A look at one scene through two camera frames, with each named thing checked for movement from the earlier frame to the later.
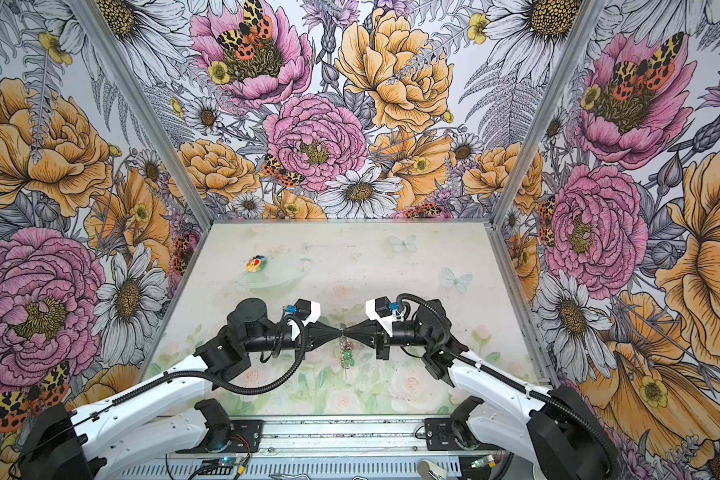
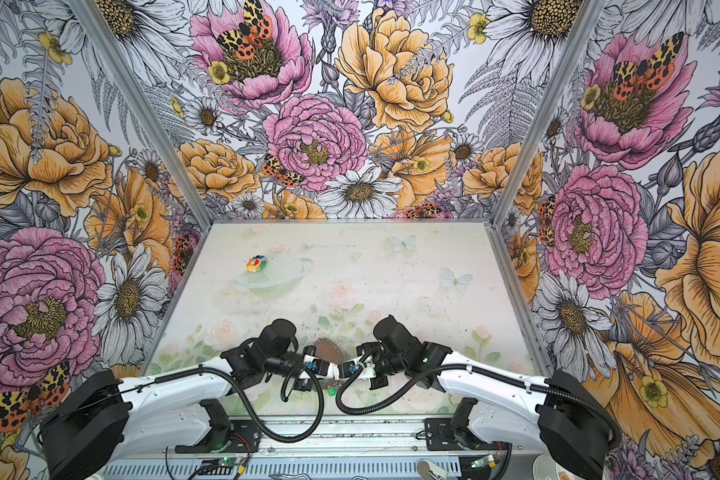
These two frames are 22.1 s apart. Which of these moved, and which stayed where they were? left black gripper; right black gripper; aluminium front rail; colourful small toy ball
Moved: left black gripper; right black gripper
Stayed: colourful small toy ball; aluminium front rail
